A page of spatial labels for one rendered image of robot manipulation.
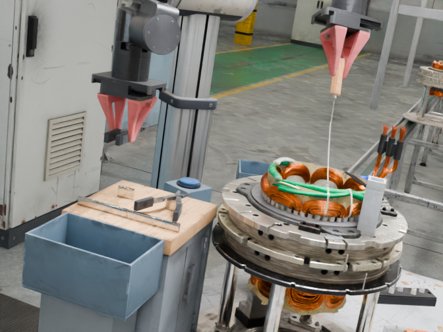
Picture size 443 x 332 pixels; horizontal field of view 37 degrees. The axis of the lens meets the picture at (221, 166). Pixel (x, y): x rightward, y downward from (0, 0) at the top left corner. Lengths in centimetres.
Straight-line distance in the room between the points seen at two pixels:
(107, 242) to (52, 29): 235
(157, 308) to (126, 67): 37
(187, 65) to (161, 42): 52
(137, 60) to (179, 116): 48
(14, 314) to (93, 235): 184
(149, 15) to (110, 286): 38
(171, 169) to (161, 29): 61
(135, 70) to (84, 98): 262
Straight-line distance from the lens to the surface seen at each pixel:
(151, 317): 105
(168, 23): 95
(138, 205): 103
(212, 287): 150
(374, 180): 105
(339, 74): 109
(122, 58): 101
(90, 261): 92
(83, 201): 107
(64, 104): 348
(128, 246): 101
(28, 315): 285
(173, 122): 148
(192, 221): 106
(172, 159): 150
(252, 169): 147
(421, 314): 160
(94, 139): 379
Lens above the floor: 145
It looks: 16 degrees down
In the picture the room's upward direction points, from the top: 9 degrees clockwise
